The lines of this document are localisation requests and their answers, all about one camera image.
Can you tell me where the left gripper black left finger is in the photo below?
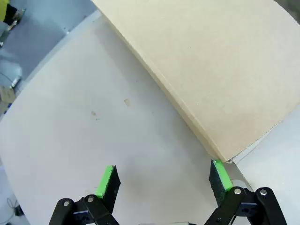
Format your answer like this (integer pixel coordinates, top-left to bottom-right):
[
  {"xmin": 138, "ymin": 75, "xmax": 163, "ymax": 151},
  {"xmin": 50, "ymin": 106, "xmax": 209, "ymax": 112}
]
[{"xmin": 49, "ymin": 165, "xmax": 121, "ymax": 225}]

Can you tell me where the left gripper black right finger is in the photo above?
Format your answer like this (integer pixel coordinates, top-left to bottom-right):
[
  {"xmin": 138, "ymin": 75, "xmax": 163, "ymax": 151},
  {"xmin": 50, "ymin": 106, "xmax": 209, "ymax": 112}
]
[{"xmin": 206, "ymin": 159, "xmax": 288, "ymax": 225}]

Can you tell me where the brown cardboard shipping box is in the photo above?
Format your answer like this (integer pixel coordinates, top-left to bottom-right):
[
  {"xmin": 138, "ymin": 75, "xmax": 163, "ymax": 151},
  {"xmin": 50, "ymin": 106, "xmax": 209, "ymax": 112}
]
[{"xmin": 90, "ymin": 0, "xmax": 300, "ymax": 164}]

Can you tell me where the small open cardboard box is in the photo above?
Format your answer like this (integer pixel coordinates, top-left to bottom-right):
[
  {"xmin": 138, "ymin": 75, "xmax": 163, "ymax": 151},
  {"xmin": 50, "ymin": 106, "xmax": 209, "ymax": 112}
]
[{"xmin": 0, "ymin": 86, "xmax": 15, "ymax": 104}]

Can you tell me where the yellow apron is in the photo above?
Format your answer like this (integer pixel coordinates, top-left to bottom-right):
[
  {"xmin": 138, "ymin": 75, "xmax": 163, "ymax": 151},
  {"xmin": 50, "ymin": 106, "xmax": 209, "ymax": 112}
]
[{"xmin": 0, "ymin": 0, "xmax": 10, "ymax": 22}]

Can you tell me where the thin grey floor cable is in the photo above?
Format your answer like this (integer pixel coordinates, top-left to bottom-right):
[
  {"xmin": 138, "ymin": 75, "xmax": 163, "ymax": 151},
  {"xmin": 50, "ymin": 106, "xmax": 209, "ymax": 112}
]
[{"xmin": 6, "ymin": 197, "xmax": 24, "ymax": 219}]

